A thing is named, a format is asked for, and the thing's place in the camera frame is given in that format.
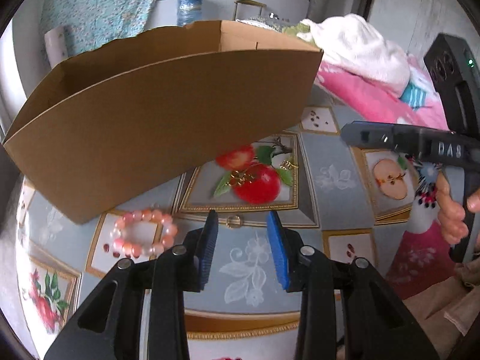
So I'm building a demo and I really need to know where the white fluffy towel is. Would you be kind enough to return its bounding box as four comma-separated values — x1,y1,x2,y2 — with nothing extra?
296,14,410,98

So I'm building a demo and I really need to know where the green patterned pillow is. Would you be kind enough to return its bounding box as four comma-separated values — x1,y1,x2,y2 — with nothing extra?
237,17,310,37

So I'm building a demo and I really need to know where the person's right hand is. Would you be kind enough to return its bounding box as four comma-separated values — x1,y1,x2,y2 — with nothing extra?
436,173,469,245

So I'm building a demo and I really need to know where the pink floral blanket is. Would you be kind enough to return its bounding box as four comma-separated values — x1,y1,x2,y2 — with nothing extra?
316,55,454,299

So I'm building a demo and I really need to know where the blue water jug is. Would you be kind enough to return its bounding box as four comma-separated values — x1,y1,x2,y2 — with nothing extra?
176,0,203,27

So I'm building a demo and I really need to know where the wooden chair frame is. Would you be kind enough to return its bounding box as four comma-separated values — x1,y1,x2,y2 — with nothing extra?
233,0,267,20

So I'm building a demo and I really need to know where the black camera module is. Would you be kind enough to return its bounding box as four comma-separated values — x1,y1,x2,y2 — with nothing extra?
424,33,479,139

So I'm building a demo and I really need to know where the brown cardboard box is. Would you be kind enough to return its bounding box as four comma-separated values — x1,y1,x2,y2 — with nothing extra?
4,20,323,224

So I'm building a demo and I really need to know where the teal floral wall cloth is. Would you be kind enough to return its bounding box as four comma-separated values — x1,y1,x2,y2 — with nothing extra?
40,0,162,56

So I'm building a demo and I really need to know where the pink bead bracelet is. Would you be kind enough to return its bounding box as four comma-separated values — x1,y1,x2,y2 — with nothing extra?
109,208,179,260

